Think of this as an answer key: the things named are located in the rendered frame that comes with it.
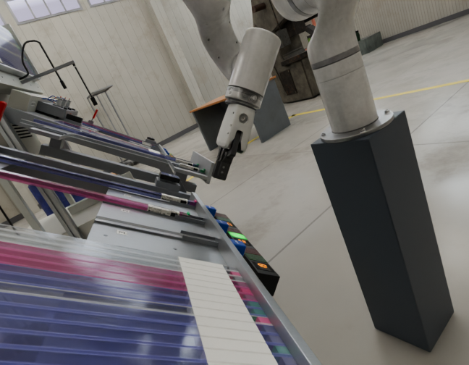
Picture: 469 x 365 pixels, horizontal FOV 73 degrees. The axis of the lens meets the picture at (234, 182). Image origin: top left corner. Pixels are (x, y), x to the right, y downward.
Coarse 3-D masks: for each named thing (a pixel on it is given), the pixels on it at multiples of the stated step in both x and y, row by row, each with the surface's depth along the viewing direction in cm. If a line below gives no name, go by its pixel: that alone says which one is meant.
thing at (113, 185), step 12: (0, 156) 60; (36, 168) 62; (48, 168) 63; (84, 180) 65; (96, 180) 66; (108, 180) 67; (132, 192) 68; (144, 192) 69; (156, 192) 70; (192, 204) 72
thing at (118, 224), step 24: (120, 192) 66; (96, 216) 47; (120, 216) 52; (144, 216) 56; (168, 216) 60; (192, 216) 63; (96, 240) 39; (120, 240) 42; (144, 240) 44; (168, 240) 47; (192, 240) 50
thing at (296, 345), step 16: (192, 192) 80; (208, 224) 59; (224, 240) 49; (224, 256) 47; (240, 256) 44; (240, 272) 41; (256, 288) 36; (272, 304) 32; (272, 320) 31; (288, 320) 30; (288, 336) 28; (304, 352) 26
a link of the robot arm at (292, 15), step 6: (276, 0) 77; (282, 0) 76; (288, 0) 75; (276, 6) 79; (282, 6) 78; (288, 6) 76; (294, 6) 75; (282, 12) 80; (288, 12) 78; (294, 12) 77; (300, 12) 76; (288, 18) 81; (294, 18) 80; (300, 18) 79; (306, 18) 80
